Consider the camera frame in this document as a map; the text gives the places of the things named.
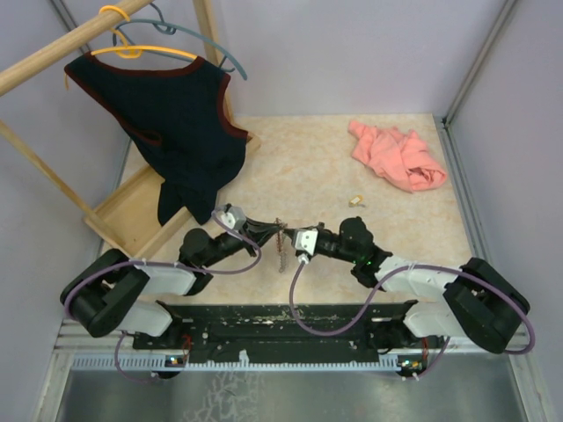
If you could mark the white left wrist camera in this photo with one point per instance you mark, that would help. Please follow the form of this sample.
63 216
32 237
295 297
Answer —
230 217

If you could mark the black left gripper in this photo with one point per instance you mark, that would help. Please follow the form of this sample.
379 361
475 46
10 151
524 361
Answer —
262 226

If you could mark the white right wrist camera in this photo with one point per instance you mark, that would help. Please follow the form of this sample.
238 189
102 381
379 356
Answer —
304 243

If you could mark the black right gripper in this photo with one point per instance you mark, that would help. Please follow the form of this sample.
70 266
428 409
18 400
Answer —
320 227

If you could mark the dark navy vest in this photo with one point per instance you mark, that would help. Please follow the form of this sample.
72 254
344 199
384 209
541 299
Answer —
176 119

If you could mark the yellow tag with key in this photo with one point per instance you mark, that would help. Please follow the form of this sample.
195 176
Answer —
357 201

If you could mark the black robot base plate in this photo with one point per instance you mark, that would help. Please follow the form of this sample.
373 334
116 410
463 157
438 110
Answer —
268 334

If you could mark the aluminium frame rail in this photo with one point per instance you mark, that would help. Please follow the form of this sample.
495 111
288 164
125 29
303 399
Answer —
255 364

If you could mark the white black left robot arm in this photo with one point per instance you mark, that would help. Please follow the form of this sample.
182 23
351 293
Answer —
104 297

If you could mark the grey-blue clothes hanger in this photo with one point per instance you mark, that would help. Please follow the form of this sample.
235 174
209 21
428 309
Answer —
189 25

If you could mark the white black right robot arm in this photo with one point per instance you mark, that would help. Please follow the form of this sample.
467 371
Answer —
472 301

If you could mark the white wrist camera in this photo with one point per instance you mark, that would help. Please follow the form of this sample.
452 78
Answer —
230 217
304 243

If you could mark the yellow clothes hanger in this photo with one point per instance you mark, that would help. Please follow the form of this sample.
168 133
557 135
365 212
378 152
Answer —
127 50

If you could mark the pink crumpled cloth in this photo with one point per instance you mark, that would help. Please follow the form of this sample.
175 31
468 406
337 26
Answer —
402 159

